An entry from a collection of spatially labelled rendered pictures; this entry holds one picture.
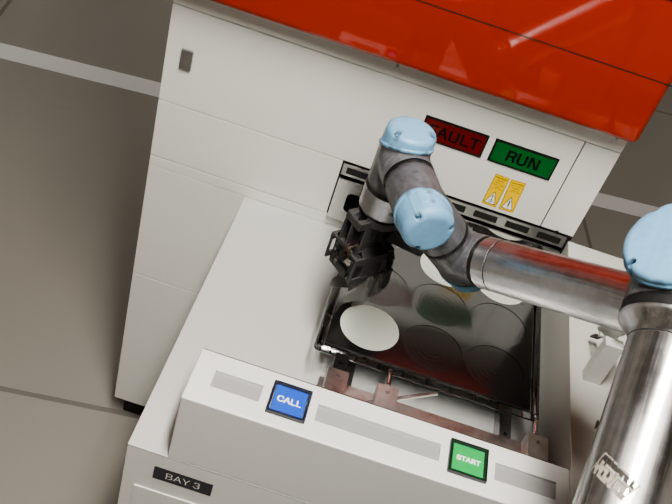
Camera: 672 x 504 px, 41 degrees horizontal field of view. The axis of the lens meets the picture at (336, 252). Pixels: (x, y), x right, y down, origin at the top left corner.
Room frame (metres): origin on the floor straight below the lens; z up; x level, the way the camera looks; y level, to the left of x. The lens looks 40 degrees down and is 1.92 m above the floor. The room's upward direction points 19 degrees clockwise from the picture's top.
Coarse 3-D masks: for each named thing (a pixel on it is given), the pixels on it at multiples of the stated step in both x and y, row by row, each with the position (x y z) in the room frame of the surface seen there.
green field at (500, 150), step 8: (496, 144) 1.38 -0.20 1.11; (504, 144) 1.38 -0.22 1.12; (496, 152) 1.38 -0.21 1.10; (504, 152) 1.38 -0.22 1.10; (512, 152) 1.38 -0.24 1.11; (520, 152) 1.38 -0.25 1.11; (528, 152) 1.38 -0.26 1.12; (496, 160) 1.38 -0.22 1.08; (504, 160) 1.38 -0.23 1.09; (512, 160) 1.38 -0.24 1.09; (520, 160) 1.38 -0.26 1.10; (528, 160) 1.38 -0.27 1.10; (536, 160) 1.38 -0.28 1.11; (544, 160) 1.38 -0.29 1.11; (552, 160) 1.38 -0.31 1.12; (520, 168) 1.38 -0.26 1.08; (528, 168) 1.38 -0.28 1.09; (536, 168) 1.38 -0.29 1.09; (544, 168) 1.38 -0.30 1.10; (552, 168) 1.38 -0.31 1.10; (544, 176) 1.38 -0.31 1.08
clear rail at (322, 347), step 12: (324, 348) 0.98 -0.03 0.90; (336, 348) 0.98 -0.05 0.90; (360, 360) 0.98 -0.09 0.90; (372, 360) 0.98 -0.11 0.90; (384, 372) 0.98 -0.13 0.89; (396, 372) 0.98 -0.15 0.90; (408, 372) 0.98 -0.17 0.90; (420, 384) 0.98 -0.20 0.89; (432, 384) 0.98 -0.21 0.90; (444, 384) 0.99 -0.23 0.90; (456, 396) 0.98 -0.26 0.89; (468, 396) 0.98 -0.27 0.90; (480, 396) 0.99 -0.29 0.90; (504, 408) 0.98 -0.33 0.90; (516, 408) 0.99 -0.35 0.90
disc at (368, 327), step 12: (348, 312) 1.07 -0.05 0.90; (360, 312) 1.08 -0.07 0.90; (372, 312) 1.09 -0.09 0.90; (384, 312) 1.10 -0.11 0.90; (348, 324) 1.05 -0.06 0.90; (360, 324) 1.05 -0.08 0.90; (372, 324) 1.06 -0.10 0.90; (384, 324) 1.07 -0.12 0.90; (396, 324) 1.08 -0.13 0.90; (348, 336) 1.02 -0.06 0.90; (360, 336) 1.03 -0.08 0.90; (372, 336) 1.04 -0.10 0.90; (384, 336) 1.05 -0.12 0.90; (396, 336) 1.06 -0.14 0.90; (372, 348) 1.01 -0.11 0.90; (384, 348) 1.02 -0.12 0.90
